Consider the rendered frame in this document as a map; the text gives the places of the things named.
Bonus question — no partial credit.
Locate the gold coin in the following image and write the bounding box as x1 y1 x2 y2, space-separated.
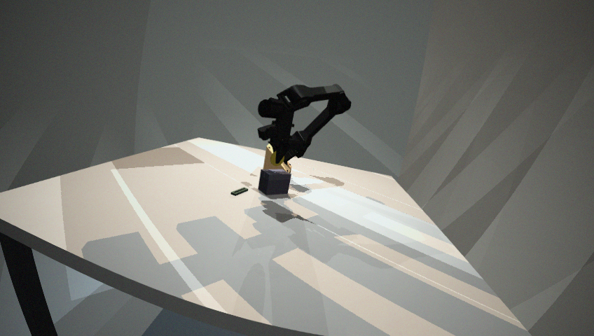
270 151 284 166

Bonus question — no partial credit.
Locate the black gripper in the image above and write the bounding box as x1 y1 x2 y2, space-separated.
268 118 303 164

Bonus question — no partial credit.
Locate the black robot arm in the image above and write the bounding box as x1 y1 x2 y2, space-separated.
258 84 352 165

